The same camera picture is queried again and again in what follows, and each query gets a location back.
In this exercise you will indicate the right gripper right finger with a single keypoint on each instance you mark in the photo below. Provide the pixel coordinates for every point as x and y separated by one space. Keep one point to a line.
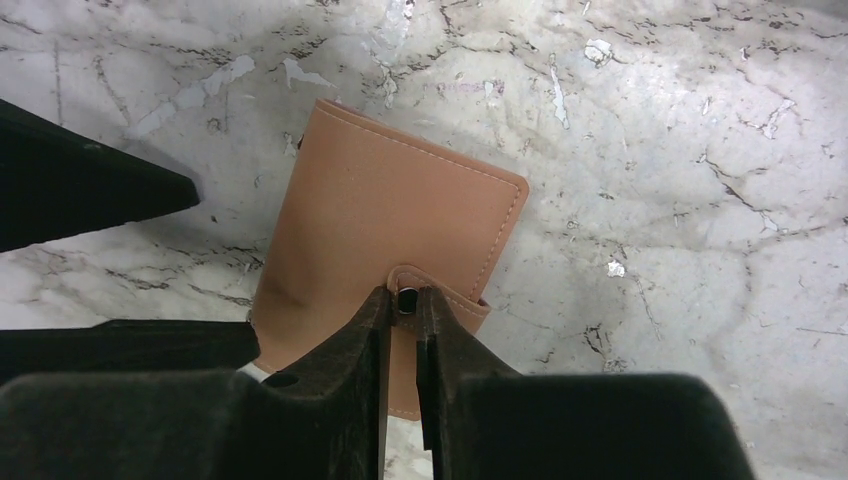
481 419

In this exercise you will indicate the brown leather card holder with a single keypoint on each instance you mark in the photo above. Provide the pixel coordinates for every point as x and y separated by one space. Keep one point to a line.
369 205

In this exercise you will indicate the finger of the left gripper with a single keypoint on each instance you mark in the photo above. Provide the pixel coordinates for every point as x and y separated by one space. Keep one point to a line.
132 345
57 184

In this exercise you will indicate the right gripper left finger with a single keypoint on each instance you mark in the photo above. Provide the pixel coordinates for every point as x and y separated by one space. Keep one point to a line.
322 417

